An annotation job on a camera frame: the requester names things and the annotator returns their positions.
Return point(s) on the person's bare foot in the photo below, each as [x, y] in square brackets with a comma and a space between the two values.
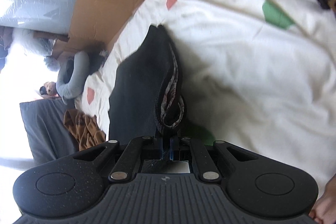
[325, 203]

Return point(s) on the brown garment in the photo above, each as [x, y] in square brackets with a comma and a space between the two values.
[86, 132]

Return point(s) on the cream bear printed blanket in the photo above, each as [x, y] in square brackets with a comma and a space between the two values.
[249, 69]

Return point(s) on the brown cardboard sheet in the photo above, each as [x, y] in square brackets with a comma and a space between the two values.
[110, 3]

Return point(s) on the small teddy bear toy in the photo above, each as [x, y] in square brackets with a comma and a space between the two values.
[50, 87]

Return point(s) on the black cloth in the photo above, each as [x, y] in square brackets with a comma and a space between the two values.
[95, 62]

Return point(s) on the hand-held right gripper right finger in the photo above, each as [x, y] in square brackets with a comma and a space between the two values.
[173, 148]

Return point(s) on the black shorts with teddy print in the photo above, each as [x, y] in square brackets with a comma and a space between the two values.
[136, 87]

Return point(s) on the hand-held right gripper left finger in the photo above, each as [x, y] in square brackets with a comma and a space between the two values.
[159, 147]

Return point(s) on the grey neck pillow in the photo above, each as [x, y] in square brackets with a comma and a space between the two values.
[78, 74]

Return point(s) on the dark grey pillow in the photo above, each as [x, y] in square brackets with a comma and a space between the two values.
[44, 129]

